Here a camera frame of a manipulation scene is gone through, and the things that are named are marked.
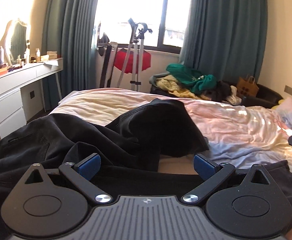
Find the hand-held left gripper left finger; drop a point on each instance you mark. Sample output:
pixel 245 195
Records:
pixel 89 165

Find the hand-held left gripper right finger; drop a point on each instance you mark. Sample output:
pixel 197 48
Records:
pixel 204 166

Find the black pants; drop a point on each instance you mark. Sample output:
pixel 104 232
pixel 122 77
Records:
pixel 148 130

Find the black clothes pile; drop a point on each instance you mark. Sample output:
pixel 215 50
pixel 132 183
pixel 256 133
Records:
pixel 219 90

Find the pastel pillow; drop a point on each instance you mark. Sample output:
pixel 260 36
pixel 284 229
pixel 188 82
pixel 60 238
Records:
pixel 291 112

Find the bed with pink duvet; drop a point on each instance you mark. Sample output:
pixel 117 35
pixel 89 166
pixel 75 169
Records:
pixel 236 130

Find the black leather sofa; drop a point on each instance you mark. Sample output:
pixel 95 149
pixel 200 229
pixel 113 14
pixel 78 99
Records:
pixel 268 93

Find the brown paper bag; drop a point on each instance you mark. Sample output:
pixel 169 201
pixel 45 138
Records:
pixel 247 87

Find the white cloth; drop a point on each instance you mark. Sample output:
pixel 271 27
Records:
pixel 235 95

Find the yellow knit blanket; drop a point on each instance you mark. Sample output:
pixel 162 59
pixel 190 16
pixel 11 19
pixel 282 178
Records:
pixel 168 83

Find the green garment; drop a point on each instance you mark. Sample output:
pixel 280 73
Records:
pixel 186 76

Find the white dressing table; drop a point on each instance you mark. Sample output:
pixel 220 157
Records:
pixel 8 107

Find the white paper sheet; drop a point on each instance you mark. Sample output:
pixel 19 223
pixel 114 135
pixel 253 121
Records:
pixel 53 62

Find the white standing appliance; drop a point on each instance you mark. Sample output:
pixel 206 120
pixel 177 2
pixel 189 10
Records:
pixel 111 55

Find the wooden box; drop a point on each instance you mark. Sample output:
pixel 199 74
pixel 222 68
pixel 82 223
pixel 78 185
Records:
pixel 52 55

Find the red cloth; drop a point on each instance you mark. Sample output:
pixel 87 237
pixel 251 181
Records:
pixel 143 60

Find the group of cosmetic bottles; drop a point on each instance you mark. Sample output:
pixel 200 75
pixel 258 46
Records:
pixel 37 55

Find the dark hanging object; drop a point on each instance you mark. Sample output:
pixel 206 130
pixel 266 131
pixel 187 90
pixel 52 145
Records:
pixel 103 42

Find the teal curtain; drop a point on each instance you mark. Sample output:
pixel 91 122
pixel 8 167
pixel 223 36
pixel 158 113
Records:
pixel 71 35
pixel 223 30

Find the white tripod with black head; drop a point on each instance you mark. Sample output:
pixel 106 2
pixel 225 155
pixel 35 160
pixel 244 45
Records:
pixel 140 31

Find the vanity mirror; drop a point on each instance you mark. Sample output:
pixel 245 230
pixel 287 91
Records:
pixel 17 40

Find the window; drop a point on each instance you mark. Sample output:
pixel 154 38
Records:
pixel 156 12

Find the grey wall switch plate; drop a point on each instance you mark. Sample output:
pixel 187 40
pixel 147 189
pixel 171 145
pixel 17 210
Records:
pixel 289 90

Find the dark wall socket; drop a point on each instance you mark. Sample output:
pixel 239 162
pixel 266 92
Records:
pixel 32 95

